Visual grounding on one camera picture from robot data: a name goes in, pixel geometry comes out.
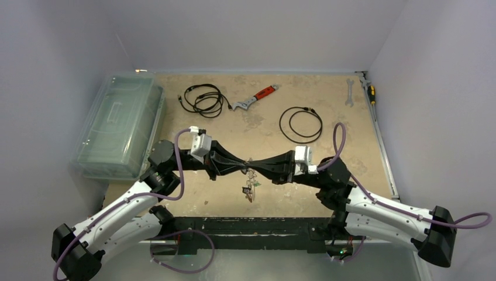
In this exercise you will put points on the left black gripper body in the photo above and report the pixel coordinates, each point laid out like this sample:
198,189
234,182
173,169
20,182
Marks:
211,165

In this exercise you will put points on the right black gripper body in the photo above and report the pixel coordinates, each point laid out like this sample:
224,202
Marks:
289,167

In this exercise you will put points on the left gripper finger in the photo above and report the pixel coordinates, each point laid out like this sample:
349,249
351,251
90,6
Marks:
224,169
224,156

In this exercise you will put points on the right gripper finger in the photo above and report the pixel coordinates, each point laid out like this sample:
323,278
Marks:
268,162
274,174

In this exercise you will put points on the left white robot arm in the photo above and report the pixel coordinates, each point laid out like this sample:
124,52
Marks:
81,251

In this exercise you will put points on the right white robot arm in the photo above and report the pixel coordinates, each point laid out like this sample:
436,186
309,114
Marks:
430,232

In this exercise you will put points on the silver open-end wrench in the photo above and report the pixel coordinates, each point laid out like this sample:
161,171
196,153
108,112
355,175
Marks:
349,101

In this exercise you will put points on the clear plastic storage box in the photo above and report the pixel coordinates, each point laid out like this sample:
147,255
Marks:
120,128

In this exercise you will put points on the yellow black screwdriver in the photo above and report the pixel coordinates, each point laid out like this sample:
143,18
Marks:
371,93

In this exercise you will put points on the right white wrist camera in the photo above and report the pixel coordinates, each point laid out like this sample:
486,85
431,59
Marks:
304,157

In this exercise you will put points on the red handled adjustable wrench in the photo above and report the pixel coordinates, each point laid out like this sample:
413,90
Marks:
261,94

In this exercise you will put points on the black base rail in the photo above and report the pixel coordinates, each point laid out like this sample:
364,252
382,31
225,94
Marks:
313,235

